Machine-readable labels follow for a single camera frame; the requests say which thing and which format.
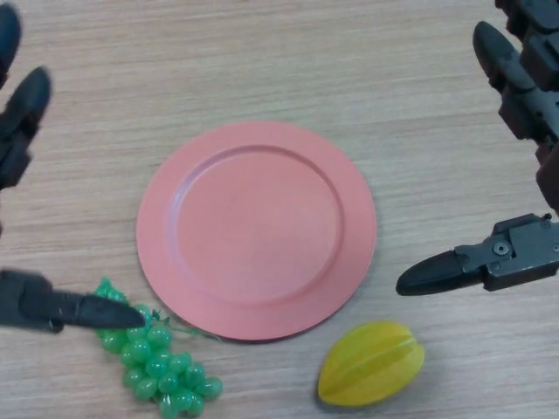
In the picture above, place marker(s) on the pink round plate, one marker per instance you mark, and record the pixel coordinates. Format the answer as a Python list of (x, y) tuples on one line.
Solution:
[(255, 231)]

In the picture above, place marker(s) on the green plastic grape bunch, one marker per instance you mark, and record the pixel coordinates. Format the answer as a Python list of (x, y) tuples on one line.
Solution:
[(159, 364)]

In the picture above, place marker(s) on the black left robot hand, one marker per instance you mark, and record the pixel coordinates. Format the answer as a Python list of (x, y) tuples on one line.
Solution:
[(35, 301)]

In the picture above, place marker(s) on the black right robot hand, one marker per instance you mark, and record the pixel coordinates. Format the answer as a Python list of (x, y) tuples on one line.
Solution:
[(524, 253)]

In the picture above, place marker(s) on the yellow starfruit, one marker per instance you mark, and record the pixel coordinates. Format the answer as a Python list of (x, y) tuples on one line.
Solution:
[(370, 364)]

